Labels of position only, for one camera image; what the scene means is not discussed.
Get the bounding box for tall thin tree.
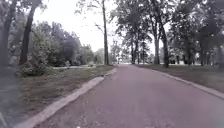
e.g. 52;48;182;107
74;0;118;66

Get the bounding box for pale side path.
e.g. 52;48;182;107
53;65;91;70

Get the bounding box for grey asphalt road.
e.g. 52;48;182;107
33;63;224;128

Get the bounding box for row of trees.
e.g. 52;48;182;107
0;0;104;78
109;0;224;69

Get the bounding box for pale concrete kerb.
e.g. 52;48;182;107
12;67;119;128
134;64;224;101

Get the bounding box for grass verge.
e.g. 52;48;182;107
0;64;116;126
134;63;224;94

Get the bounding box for green bush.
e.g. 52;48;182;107
18;56;51;78

